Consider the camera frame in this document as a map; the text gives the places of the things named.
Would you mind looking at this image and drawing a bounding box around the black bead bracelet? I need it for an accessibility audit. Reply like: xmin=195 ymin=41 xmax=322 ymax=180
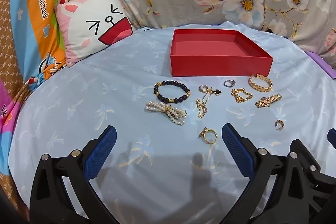
xmin=154 ymin=80 xmax=191 ymax=104

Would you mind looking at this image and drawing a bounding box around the purple mat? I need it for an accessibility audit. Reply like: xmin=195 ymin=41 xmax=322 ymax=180
xmin=306 ymin=51 xmax=336 ymax=80

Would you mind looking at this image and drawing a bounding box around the wide gold chain bracelet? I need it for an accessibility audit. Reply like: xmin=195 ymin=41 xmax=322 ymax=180
xmin=248 ymin=74 xmax=273 ymax=92

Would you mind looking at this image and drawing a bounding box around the light blue palm-print sheet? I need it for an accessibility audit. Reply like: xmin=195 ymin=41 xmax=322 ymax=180
xmin=8 ymin=22 xmax=336 ymax=224

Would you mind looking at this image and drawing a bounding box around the pearl bracelet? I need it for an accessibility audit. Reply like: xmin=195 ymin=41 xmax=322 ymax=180
xmin=145 ymin=101 xmax=188 ymax=126

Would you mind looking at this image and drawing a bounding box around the pink cartoon face pillow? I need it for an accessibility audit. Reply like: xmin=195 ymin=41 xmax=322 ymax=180
xmin=54 ymin=0 xmax=134 ymax=68

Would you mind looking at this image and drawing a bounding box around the red cardboard box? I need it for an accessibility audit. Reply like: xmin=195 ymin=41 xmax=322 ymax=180
xmin=169 ymin=28 xmax=274 ymax=78

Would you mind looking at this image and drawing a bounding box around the gold ring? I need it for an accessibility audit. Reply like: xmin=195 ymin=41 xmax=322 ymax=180
xmin=198 ymin=127 xmax=218 ymax=144

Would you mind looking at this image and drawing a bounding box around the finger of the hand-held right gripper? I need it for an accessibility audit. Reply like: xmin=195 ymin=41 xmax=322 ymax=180
xmin=290 ymin=139 xmax=336 ymax=211
xmin=327 ymin=128 xmax=336 ymax=149

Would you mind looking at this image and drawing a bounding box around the colourful cartoon blanket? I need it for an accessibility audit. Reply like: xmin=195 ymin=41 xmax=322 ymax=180
xmin=0 ymin=0 xmax=87 ymax=180

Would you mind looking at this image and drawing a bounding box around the gold wristwatch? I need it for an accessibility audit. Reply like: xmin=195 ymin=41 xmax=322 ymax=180
xmin=256 ymin=93 xmax=282 ymax=109

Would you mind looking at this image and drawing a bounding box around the gold clover pendant necklace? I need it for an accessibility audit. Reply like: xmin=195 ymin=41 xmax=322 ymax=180
xmin=196 ymin=88 xmax=222 ymax=119

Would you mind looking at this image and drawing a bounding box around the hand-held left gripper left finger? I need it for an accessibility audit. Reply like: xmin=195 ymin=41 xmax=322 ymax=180
xmin=30 ymin=126 xmax=118 ymax=224

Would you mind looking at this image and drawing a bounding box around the gold heart chain bracelet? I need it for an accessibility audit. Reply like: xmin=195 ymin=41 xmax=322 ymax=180
xmin=231 ymin=88 xmax=254 ymax=104

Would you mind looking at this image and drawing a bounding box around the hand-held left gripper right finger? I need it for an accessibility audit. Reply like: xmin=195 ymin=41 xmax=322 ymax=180
xmin=221 ymin=123 xmax=310 ymax=224

